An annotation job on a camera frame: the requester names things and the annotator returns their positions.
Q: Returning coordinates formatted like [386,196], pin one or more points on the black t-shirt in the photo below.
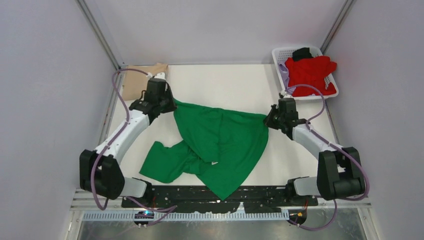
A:
[302,53]

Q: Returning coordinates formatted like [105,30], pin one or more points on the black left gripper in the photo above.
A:
[167,105]

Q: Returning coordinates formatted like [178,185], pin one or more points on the aluminium frame rail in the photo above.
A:
[83,201]

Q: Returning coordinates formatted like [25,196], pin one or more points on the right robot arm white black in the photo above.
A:
[338,171]

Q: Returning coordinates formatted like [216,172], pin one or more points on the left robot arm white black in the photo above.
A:
[99,169]

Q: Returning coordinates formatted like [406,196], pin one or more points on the green t-shirt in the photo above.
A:
[219,146]

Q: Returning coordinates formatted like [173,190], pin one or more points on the white plastic laundry basket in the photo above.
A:
[281,54]

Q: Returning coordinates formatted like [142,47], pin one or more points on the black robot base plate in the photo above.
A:
[196,198]

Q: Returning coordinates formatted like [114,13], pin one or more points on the folded beige t-shirt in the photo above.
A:
[135,82]

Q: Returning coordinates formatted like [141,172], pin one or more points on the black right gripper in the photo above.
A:
[272,117]

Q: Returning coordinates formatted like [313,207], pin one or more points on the lavender t-shirt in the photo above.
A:
[284,72]

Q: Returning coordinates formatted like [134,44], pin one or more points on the red t-shirt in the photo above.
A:
[310,71]

